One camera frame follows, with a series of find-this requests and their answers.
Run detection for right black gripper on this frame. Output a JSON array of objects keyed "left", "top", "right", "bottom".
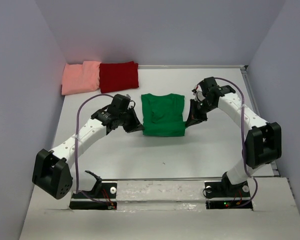
[{"left": 185, "top": 98, "right": 217, "bottom": 128}]

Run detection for green t shirt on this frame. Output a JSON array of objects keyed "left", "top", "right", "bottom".
[{"left": 141, "top": 93, "right": 186, "bottom": 137}]

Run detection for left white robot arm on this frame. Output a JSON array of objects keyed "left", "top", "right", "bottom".
[{"left": 32, "top": 94, "right": 144, "bottom": 200}]

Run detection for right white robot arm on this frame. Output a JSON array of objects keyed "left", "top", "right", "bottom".
[{"left": 185, "top": 77, "right": 282, "bottom": 196}]

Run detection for folded red t shirt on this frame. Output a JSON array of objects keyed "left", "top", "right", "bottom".
[{"left": 99, "top": 61, "right": 139, "bottom": 94}]

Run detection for folded pink t shirt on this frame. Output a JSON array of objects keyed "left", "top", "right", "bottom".
[{"left": 61, "top": 61, "right": 101, "bottom": 96}]

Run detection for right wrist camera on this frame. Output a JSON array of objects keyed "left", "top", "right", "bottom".
[{"left": 192, "top": 85, "right": 205, "bottom": 102}]

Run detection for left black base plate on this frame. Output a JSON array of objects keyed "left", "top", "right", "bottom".
[{"left": 69, "top": 181, "right": 118, "bottom": 211}]

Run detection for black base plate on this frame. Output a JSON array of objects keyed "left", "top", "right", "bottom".
[
  {"left": 69, "top": 181, "right": 118, "bottom": 211},
  {"left": 202, "top": 181, "right": 253, "bottom": 210}
]

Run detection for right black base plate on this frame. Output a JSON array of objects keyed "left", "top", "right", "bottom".
[{"left": 202, "top": 181, "right": 253, "bottom": 210}]

